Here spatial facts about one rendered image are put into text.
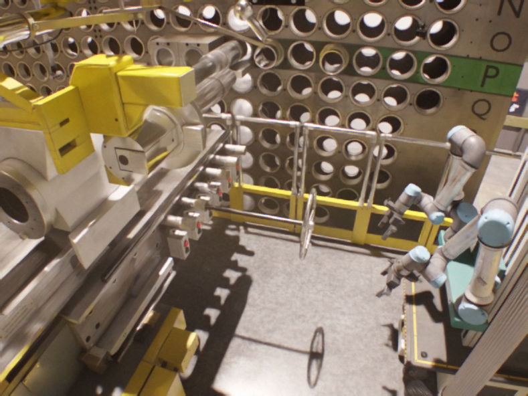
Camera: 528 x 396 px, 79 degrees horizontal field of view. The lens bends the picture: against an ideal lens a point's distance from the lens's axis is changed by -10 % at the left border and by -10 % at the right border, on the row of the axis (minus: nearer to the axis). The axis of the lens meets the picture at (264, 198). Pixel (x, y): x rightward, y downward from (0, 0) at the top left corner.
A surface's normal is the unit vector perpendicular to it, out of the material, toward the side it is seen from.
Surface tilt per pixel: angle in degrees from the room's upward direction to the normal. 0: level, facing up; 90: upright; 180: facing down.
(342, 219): 90
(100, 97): 90
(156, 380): 0
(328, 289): 0
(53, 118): 90
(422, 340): 0
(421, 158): 90
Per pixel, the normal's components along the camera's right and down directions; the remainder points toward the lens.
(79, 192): 0.89, -0.16
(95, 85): -0.28, 0.56
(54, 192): 0.95, 0.04
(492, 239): -0.65, 0.33
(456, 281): 0.00, -0.81
